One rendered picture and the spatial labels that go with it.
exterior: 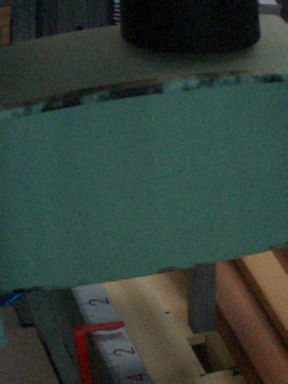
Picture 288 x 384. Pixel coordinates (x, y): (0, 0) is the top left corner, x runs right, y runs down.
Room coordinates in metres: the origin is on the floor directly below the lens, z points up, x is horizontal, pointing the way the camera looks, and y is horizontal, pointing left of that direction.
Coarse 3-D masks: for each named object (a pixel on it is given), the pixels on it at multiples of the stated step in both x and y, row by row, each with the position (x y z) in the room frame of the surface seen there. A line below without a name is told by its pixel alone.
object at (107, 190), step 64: (0, 64) 0.37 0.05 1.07; (64, 64) 0.37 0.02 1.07; (128, 64) 0.36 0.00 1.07; (192, 64) 0.36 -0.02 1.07; (256, 64) 0.36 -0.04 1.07; (0, 128) 0.33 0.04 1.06; (64, 128) 0.33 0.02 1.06; (128, 128) 0.34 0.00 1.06; (192, 128) 0.34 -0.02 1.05; (256, 128) 0.35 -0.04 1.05; (0, 192) 0.33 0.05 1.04; (64, 192) 0.33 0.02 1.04; (128, 192) 0.34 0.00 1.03; (192, 192) 0.34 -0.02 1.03; (256, 192) 0.35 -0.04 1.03; (0, 256) 0.33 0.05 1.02; (64, 256) 0.33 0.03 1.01; (128, 256) 0.34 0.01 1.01; (192, 256) 0.34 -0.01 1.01
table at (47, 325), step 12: (36, 300) 0.53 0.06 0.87; (36, 312) 0.54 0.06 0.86; (48, 312) 0.48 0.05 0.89; (36, 324) 0.55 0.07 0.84; (48, 324) 0.49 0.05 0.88; (48, 336) 0.50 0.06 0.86; (60, 336) 0.46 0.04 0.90; (48, 348) 0.51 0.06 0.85; (60, 348) 0.46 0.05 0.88; (60, 360) 0.47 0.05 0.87; (72, 360) 0.43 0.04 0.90; (60, 372) 0.48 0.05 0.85; (72, 372) 0.44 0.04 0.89
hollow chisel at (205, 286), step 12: (192, 276) 0.38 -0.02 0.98; (204, 276) 0.38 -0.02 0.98; (216, 276) 0.38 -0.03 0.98; (192, 288) 0.38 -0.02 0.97; (204, 288) 0.38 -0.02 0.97; (192, 300) 0.38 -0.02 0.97; (204, 300) 0.38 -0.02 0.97; (192, 312) 0.38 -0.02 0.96; (204, 312) 0.38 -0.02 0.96; (192, 324) 0.38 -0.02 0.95; (204, 324) 0.38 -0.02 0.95
